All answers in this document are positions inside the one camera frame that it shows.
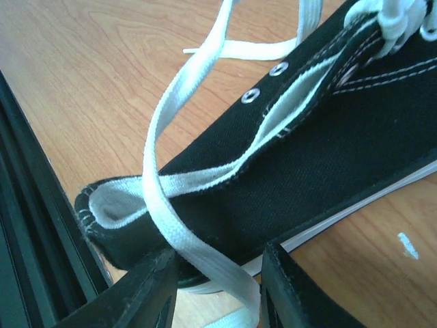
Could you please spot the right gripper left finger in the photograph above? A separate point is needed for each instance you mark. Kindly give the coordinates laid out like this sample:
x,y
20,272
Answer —
x,y
144,297

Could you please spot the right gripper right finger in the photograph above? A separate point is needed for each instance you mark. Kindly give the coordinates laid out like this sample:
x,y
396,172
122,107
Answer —
x,y
290,298

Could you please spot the white lace of sneaker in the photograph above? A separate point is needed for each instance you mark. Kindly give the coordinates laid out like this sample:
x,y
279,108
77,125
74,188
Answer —
x,y
216,271

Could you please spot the black canvas sneaker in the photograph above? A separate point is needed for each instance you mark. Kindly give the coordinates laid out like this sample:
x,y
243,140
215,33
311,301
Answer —
x,y
331,128

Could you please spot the black aluminium frame rail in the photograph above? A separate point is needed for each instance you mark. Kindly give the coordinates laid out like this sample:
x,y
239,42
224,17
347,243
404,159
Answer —
x,y
57,270

